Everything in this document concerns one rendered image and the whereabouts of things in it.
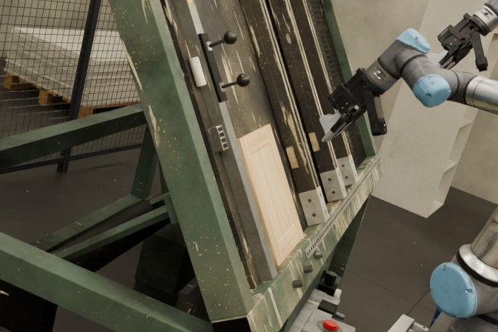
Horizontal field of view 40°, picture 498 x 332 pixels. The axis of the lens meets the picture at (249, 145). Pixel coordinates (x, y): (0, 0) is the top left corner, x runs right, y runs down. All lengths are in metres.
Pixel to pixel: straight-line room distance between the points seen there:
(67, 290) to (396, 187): 4.49
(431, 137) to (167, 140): 4.46
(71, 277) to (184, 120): 0.59
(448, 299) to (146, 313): 0.81
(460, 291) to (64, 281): 1.07
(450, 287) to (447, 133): 4.50
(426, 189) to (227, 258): 4.46
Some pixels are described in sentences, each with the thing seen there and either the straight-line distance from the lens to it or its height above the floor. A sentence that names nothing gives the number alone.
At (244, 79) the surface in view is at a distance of 1.86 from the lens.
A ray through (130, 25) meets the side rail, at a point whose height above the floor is 1.52.
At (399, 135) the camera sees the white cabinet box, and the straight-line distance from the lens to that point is 6.10.
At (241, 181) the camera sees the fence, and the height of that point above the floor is 1.15.
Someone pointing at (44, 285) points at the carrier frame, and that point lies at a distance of 2.06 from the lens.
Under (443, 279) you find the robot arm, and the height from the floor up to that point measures 1.22.
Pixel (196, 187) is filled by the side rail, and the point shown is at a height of 1.18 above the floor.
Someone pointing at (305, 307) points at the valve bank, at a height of 0.74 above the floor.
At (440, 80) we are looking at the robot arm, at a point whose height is 1.60.
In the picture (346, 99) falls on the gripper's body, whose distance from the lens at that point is 1.75.
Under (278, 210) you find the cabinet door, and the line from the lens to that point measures 2.24.
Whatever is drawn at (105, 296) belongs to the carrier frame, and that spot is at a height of 0.79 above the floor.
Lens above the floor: 1.77
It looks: 15 degrees down
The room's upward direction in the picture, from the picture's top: 15 degrees clockwise
